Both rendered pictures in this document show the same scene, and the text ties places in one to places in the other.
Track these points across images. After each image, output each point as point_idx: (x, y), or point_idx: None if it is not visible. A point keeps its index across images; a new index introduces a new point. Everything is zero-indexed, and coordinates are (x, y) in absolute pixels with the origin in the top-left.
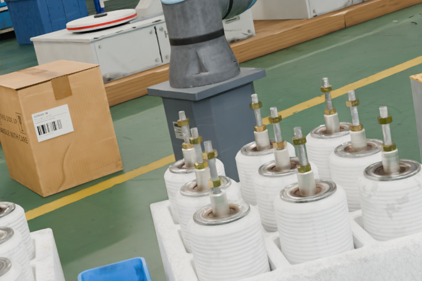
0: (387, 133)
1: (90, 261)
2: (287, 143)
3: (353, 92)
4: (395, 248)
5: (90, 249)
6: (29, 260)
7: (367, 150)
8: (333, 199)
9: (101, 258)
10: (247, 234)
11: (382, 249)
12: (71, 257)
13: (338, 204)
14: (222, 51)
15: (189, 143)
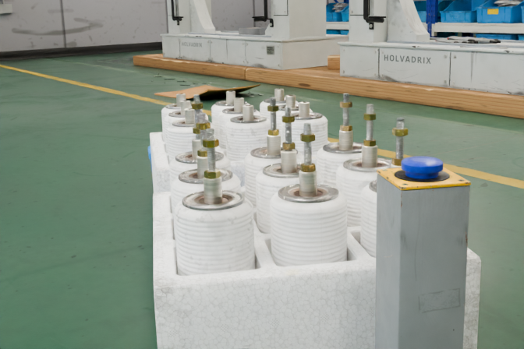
0: (207, 158)
1: (473, 235)
2: (376, 172)
3: (305, 125)
4: (154, 251)
5: (503, 233)
6: (257, 147)
7: (292, 194)
8: (178, 185)
9: (478, 239)
10: (173, 174)
11: (157, 245)
12: (485, 227)
13: (179, 192)
14: None
15: (342, 125)
